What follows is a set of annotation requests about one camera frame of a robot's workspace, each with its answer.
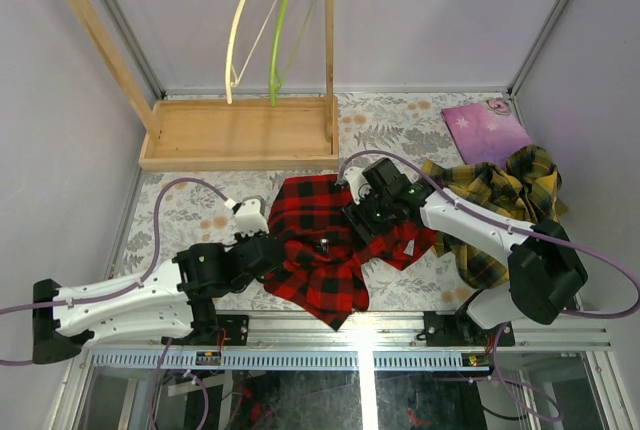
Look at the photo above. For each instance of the yellow black plaid shirt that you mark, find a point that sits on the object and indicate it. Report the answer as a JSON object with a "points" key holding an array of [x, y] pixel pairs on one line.
{"points": [[526, 189]]}

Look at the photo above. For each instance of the red black plaid shirt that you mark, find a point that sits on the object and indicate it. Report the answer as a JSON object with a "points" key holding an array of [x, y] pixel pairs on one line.
{"points": [[322, 272]]}

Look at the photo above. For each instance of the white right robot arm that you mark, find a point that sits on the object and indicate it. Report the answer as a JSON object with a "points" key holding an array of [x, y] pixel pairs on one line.
{"points": [[543, 274]]}

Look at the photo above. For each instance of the wooden clothes rack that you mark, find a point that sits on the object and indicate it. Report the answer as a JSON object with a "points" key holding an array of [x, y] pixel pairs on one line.
{"points": [[231, 134]]}

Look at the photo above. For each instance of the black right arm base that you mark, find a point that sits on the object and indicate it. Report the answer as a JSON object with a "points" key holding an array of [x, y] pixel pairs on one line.
{"points": [[450, 330]]}

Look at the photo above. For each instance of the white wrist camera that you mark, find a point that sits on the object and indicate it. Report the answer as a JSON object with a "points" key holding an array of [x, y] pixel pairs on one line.
{"points": [[249, 215], [353, 179]]}

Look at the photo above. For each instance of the aluminium front rail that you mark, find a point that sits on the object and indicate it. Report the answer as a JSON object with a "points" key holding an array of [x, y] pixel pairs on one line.
{"points": [[299, 330]]}

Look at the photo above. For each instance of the purple folded cloth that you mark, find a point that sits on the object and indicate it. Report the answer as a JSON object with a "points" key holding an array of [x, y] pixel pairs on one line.
{"points": [[486, 132]]}

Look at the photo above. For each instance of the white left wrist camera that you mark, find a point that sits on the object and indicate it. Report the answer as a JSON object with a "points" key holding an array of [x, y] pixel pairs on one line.
{"points": [[249, 215]]}

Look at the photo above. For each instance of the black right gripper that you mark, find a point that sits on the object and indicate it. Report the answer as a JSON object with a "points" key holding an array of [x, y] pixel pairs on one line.
{"points": [[356, 213]]}

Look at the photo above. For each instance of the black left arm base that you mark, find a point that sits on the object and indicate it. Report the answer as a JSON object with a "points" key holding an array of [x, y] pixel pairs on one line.
{"points": [[227, 327]]}

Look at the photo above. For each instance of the floral table mat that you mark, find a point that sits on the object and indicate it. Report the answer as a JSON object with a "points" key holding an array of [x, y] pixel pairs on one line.
{"points": [[170, 215]]}

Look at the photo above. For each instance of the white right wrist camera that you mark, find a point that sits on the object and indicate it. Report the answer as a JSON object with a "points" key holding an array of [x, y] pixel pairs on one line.
{"points": [[353, 179]]}

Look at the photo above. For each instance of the perforated cable duct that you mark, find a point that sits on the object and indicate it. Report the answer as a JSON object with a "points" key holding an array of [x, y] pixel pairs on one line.
{"points": [[432, 361]]}

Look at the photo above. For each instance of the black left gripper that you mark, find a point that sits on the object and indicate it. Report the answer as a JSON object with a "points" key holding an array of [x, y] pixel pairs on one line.
{"points": [[270, 254]]}

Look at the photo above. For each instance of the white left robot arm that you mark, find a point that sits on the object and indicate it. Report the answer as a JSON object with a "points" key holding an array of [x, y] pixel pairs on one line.
{"points": [[172, 304]]}

